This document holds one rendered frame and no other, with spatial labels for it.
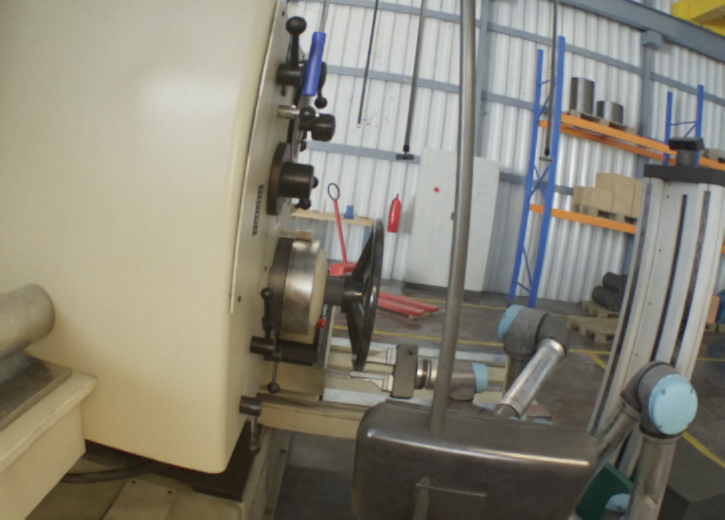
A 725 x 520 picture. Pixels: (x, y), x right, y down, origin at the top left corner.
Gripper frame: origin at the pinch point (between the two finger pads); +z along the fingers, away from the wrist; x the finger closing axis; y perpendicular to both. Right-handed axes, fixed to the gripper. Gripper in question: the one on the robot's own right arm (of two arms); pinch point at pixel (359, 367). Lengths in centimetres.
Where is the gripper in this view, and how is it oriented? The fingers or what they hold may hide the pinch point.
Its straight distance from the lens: 130.5
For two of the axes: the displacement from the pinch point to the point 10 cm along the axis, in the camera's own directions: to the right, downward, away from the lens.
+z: -9.9, -1.4, -0.1
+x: -1.2, 9.2, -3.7
